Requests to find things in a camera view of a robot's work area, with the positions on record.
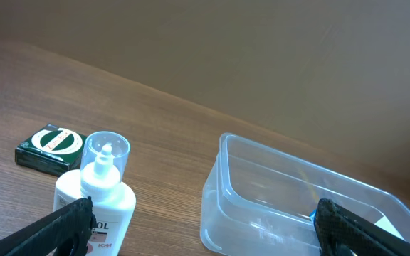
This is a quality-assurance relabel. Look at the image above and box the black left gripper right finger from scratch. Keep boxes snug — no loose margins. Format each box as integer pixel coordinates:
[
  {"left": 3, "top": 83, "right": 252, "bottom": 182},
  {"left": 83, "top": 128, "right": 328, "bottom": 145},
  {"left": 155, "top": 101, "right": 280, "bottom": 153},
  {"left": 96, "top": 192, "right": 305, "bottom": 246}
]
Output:
[{"left": 312, "top": 198, "right": 410, "bottom": 256}]

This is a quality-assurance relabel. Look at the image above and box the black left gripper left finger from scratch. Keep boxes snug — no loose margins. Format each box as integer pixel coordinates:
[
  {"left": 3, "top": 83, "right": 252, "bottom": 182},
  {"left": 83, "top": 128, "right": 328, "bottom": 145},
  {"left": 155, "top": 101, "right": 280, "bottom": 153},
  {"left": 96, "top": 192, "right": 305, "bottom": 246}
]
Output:
[{"left": 0, "top": 196, "right": 97, "bottom": 256}]

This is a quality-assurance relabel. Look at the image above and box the green Zam-Buk box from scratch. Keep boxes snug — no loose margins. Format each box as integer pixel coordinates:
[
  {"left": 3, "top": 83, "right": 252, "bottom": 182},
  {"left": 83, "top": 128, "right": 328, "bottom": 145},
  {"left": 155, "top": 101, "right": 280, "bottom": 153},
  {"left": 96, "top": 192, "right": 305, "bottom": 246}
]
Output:
[{"left": 15, "top": 124, "right": 87, "bottom": 176}]

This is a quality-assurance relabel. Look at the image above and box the clear plastic container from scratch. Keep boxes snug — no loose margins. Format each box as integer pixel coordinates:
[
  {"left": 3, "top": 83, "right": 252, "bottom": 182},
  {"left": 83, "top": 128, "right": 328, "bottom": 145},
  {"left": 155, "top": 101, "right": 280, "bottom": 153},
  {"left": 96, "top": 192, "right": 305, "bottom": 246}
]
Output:
[{"left": 200, "top": 133, "right": 410, "bottom": 255}]

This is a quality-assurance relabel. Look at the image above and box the blue VapoDrops box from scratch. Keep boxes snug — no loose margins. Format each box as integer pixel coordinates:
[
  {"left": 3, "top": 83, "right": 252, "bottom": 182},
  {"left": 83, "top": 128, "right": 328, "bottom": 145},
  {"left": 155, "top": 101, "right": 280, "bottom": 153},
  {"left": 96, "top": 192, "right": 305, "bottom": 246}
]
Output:
[{"left": 309, "top": 208, "right": 405, "bottom": 241}]

